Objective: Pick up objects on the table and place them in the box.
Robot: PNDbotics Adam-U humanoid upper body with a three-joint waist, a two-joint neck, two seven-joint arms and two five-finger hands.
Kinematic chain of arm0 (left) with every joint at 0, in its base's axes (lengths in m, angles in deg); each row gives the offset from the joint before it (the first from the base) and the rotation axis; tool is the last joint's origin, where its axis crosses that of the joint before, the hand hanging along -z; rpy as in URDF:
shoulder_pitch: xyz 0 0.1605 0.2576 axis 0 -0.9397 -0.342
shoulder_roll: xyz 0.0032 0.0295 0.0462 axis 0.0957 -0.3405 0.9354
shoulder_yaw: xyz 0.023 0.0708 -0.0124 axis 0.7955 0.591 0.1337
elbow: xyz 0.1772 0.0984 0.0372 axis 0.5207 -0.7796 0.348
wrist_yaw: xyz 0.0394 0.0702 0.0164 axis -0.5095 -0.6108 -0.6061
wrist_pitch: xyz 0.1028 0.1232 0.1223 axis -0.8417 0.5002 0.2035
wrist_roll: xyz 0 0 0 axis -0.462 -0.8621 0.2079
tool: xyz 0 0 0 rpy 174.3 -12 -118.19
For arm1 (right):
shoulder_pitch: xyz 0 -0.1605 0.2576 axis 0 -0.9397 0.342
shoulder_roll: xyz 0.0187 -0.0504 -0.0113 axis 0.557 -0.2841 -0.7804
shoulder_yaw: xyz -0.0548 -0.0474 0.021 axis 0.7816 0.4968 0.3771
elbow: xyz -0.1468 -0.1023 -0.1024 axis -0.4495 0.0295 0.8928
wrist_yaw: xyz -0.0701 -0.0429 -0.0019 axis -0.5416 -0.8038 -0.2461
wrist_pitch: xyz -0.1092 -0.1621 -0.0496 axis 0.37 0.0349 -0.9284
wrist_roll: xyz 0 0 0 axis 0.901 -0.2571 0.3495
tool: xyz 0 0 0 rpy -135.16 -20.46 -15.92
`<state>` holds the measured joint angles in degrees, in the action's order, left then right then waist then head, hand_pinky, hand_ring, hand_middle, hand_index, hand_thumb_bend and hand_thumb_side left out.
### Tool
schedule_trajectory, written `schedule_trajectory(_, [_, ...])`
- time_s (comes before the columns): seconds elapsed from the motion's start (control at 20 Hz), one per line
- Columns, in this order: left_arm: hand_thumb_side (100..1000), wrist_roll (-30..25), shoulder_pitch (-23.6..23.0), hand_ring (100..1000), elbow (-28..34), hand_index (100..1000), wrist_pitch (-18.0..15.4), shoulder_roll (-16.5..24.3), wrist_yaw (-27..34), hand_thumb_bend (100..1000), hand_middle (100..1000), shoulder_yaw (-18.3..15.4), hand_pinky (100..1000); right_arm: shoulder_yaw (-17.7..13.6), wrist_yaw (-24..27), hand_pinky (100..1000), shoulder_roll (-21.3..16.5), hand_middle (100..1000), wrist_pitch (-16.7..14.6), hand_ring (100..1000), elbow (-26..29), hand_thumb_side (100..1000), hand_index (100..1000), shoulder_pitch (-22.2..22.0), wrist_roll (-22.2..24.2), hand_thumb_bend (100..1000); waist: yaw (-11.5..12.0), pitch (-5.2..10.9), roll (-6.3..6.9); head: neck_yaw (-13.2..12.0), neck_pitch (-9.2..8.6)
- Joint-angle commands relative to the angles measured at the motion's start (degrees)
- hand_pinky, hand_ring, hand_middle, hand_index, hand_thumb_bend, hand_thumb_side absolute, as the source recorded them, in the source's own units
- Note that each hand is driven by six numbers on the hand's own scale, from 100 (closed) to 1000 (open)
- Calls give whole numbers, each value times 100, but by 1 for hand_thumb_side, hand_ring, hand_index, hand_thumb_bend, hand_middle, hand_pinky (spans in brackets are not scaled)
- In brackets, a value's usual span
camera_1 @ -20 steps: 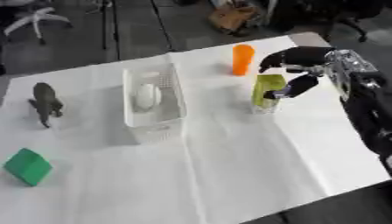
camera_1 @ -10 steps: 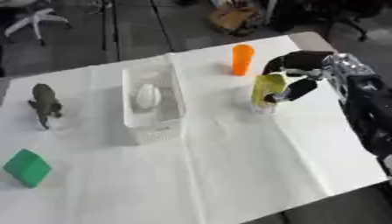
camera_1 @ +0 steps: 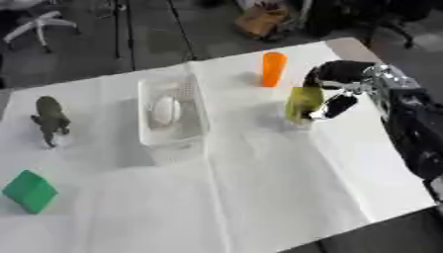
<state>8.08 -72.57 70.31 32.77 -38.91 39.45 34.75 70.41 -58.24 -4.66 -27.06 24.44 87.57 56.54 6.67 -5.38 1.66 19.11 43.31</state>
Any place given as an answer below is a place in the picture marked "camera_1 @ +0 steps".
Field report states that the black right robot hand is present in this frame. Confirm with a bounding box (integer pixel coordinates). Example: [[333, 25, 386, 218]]
[[301, 60, 378, 121]]

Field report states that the black office chair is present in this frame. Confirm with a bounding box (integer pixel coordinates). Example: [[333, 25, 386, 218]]
[[305, 0, 435, 49]]

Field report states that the orange cylinder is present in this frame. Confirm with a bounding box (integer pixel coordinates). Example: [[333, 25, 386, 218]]
[[261, 50, 290, 88]]

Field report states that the brown bag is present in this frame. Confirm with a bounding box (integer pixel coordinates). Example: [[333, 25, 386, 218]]
[[233, 2, 293, 42]]

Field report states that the white plastic basket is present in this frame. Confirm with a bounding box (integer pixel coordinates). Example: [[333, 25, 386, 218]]
[[136, 73, 212, 148]]

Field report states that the white egg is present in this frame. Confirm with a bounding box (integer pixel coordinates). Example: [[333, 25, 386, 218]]
[[150, 95, 184, 127]]

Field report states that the black tripod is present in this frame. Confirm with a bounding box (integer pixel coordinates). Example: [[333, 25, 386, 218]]
[[109, 0, 200, 72]]

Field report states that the dark green dinosaur toy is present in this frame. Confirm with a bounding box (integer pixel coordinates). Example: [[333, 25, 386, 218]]
[[29, 95, 73, 148]]

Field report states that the white office chair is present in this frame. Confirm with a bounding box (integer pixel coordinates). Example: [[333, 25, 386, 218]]
[[0, 0, 83, 54]]

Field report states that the green triangular block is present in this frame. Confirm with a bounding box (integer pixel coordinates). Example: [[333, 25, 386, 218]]
[[0, 169, 61, 215]]

